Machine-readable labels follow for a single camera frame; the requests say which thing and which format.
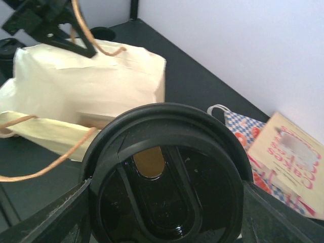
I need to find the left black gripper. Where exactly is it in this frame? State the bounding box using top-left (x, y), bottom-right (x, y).
top-left (2, 1), bottom-right (97, 58)

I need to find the black cup lid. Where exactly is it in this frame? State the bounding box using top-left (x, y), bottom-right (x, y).
top-left (81, 103), bottom-right (253, 242)

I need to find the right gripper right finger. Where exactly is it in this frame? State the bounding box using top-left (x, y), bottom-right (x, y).
top-left (241, 182), bottom-right (323, 242)

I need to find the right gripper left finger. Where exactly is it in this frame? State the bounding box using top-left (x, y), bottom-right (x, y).
top-left (1, 179), bottom-right (91, 242)

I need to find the blue checkered paper bag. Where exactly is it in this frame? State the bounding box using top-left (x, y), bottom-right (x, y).
top-left (207, 104), bottom-right (324, 220)

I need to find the kraft paper bag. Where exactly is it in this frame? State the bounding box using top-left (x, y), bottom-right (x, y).
top-left (0, 0), bottom-right (167, 183)

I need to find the pink cakes paper bag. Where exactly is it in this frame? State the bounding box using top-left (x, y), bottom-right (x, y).
top-left (248, 112), bottom-right (323, 220)

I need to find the black lid stack left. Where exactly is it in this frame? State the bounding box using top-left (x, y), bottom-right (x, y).
top-left (1, 37), bottom-right (26, 79)

